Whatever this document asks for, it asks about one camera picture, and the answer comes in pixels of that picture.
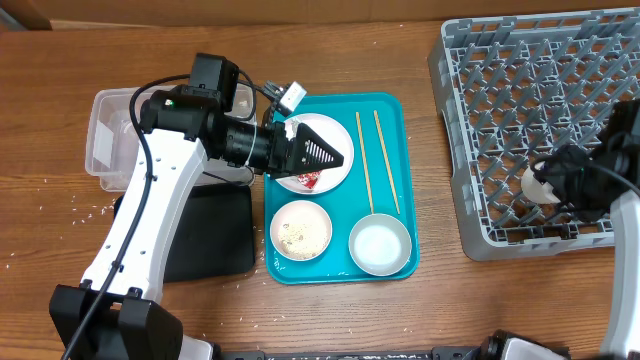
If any white cup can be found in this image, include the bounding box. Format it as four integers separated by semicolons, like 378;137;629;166
521;168;561;204

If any grey plastic dish rack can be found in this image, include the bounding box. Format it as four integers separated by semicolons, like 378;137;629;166
428;8;639;261

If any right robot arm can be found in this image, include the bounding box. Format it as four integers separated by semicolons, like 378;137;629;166
521;99;639;359

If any red snack wrapper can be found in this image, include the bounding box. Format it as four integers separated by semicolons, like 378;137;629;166
297;171;321;190

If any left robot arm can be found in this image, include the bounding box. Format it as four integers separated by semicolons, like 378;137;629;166
49;53;344;360

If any clear plastic waste bin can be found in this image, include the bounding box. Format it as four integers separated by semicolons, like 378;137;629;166
85;84;253;192

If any wooden chopstick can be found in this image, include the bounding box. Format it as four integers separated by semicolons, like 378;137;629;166
373;110;401;215
355;112;375;214

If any teal plastic serving tray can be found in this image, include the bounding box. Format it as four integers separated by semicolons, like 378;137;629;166
264;92;420;285

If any black plastic tray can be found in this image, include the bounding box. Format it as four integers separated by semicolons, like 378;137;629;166
113;182;256;284

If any pile of rice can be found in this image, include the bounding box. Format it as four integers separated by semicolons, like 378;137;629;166
277;222;327;259

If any large white round plate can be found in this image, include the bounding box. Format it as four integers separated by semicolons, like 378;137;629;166
275;113;354;195

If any grey bowl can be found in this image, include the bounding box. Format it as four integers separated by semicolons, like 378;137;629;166
348;213;413;277

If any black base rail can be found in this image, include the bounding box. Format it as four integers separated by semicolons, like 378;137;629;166
214;329;571;360

